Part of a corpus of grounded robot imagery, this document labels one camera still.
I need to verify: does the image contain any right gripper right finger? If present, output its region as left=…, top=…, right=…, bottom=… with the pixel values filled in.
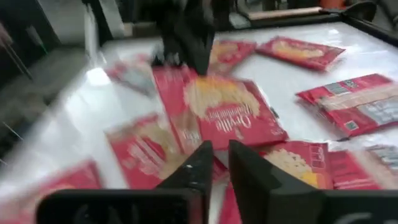
left=228, top=139, right=398, bottom=224

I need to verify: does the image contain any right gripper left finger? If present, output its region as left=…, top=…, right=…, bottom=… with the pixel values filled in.
left=35, top=139, right=215, bottom=224

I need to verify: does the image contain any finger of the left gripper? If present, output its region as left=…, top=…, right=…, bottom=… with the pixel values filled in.
left=151, top=34, right=187, bottom=67
left=186, top=32, right=216, bottom=77

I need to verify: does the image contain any red popcorn bag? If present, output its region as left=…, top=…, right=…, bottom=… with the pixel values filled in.
left=257, top=140, right=333, bottom=190
left=151, top=65, right=289, bottom=155
left=104, top=112, right=187, bottom=190
left=0, top=160, right=103, bottom=224
left=213, top=157, right=243, bottom=224
left=328, top=144, right=398, bottom=190
left=104, top=54, right=159, bottom=97
left=295, top=73, right=398, bottom=138
left=255, top=35, right=346, bottom=72
left=207, top=39, right=257, bottom=77

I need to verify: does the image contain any light wooden side board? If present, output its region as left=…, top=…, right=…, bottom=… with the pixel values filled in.
left=248, top=6, right=324, bottom=22

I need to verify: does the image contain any orange object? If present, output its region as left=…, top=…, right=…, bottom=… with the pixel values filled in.
left=320, top=0, right=346, bottom=9

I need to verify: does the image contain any black metal table frame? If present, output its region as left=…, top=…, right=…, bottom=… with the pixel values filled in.
left=214, top=1, right=398, bottom=47

